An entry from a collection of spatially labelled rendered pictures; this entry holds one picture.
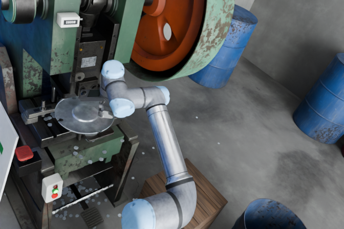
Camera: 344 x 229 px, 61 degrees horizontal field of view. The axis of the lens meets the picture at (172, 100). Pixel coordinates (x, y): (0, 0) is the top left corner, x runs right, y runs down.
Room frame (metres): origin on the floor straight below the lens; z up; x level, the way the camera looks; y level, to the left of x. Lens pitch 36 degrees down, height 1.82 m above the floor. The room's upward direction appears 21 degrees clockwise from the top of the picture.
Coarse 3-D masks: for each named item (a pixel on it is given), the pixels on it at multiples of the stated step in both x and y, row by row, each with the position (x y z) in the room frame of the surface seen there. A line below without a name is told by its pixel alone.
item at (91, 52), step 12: (84, 36) 1.12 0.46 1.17; (96, 36) 1.16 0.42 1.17; (84, 48) 1.08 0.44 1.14; (96, 48) 1.12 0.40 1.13; (84, 60) 1.08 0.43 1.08; (96, 60) 1.13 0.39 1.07; (84, 72) 1.09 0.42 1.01; (96, 72) 1.14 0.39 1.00; (72, 84) 1.05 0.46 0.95; (84, 84) 1.07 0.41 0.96; (96, 84) 1.11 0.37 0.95
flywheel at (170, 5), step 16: (160, 0) 1.38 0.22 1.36; (176, 0) 1.35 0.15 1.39; (192, 0) 1.30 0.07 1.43; (144, 16) 1.46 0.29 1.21; (160, 16) 1.40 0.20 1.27; (176, 16) 1.34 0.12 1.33; (192, 16) 1.23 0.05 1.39; (144, 32) 1.45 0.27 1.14; (160, 32) 1.39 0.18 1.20; (176, 32) 1.32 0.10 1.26; (192, 32) 1.22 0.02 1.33; (144, 48) 1.43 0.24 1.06; (160, 48) 1.36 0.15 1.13; (176, 48) 1.30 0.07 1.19; (192, 48) 1.21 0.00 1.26; (144, 64) 1.35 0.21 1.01; (160, 64) 1.29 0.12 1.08; (176, 64) 1.23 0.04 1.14
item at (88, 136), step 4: (108, 128) 1.03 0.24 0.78; (100, 132) 0.99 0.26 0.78; (104, 132) 1.00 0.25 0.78; (108, 132) 1.01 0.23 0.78; (112, 132) 1.02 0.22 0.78; (80, 136) 1.01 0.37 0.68; (84, 136) 1.03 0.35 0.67; (88, 136) 0.94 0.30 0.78; (92, 136) 0.95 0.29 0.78; (96, 136) 0.96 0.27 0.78; (100, 136) 0.97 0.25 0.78; (104, 136) 0.98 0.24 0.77; (88, 140) 0.92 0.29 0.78; (92, 140) 0.93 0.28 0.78
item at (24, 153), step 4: (16, 148) 0.75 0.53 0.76; (20, 148) 0.76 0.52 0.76; (24, 148) 0.77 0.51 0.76; (28, 148) 0.77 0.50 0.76; (16, 152) 0.73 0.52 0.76; (20, 152) 0.74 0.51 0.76; (24, 152) 0.75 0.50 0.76; (28, 152) 0.75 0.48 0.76; (32, 152) 0.76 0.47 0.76; (20, 156) 0.72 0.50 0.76; (24, 156) 0.73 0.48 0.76; (28, 156) 0.74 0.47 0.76; (32, 156) 0.75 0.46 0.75; (20, 160) 0.71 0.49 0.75; (24, 160) 0.72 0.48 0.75
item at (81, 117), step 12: (60, 108) 1.04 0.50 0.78; (72, 108) 1.07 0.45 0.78; (84, 108) 1.10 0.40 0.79; (96, 108) 1.14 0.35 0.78; (72, 120) 1.00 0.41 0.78; (84, 120) 1.02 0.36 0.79; (96, 120) 1.06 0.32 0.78; (108, 120) 1.09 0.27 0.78; (84, 132) 0.95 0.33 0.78; (96, 132) 0.97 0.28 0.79
